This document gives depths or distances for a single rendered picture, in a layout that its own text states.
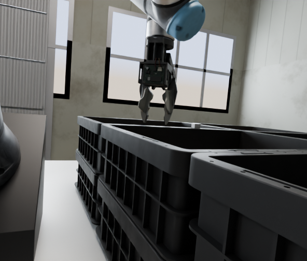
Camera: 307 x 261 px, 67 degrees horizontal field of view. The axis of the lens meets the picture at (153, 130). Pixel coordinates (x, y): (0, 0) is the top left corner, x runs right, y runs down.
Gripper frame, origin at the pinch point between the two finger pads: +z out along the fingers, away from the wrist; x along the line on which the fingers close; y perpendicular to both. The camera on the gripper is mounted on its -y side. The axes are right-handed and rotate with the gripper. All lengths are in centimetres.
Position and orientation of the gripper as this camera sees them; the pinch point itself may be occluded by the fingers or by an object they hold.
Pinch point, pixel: (155, 118)
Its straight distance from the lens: 63.3
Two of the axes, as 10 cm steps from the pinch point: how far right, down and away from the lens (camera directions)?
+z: -0.8, 9.9, 0.8
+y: -2.6, 0.6, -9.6
